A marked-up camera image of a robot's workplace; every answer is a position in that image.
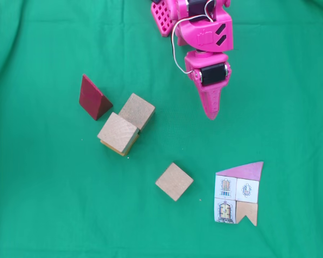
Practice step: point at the yellow notched wooden block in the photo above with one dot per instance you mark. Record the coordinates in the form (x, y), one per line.
(123, 151)

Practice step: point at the green cloth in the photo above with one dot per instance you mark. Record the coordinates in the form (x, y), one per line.
(43, 161)

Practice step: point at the wooden cube tall window print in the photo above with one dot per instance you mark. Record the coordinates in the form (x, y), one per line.
(174, 181)

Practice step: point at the wooden cube door print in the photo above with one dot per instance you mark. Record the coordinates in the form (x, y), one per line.
(137, 110)

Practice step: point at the wooden cube round window print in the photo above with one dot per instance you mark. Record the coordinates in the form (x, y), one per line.
(117, 131)

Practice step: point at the red triangular roof block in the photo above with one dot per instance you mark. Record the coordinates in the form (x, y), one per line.
(90, 96)

